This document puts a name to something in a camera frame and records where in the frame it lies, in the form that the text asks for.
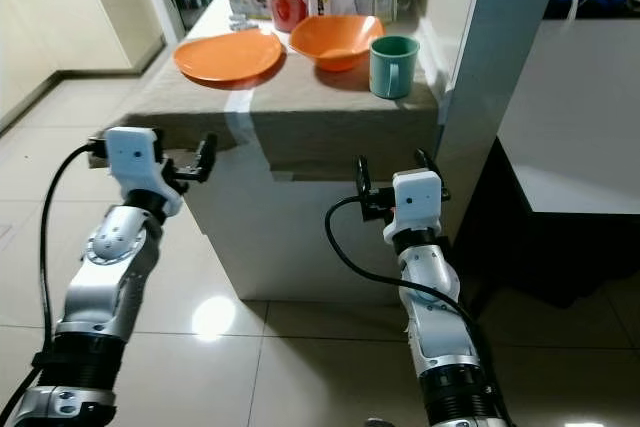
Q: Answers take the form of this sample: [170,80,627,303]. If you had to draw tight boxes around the brown tablecloth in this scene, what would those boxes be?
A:
[100,0,443,182]

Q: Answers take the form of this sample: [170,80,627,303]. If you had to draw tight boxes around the green mug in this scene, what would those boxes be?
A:
[368,35,422,101]

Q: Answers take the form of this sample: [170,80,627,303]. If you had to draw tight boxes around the orange plate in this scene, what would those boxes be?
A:
[173,27,286,85]

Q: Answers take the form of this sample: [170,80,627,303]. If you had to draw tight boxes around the grey blue pillar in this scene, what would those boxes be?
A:
[434,0,640,240]

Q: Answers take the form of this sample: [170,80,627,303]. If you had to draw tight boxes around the orange bowl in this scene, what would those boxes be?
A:
[289,14,386,73]

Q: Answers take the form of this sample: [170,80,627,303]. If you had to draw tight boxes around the white cabinet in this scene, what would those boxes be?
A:
[495,17,640,217]

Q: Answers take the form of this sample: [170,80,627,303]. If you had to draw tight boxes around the red cup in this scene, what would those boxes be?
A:
[262,0,307,34]

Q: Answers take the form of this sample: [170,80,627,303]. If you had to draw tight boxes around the cream kitchen cabinets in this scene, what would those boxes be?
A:
[0,0,166,133]

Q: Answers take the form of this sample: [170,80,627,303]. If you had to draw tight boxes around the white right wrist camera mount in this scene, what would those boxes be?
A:
[382,169,447,244]

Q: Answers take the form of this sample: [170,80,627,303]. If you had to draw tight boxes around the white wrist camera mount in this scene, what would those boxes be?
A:
[382,169,447,244]
[104,126,184,217]

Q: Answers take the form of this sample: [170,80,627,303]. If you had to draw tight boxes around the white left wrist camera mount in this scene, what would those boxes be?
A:
[104,126,184,217]

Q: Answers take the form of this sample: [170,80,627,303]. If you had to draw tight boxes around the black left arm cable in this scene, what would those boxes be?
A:
[0,140,111,427]

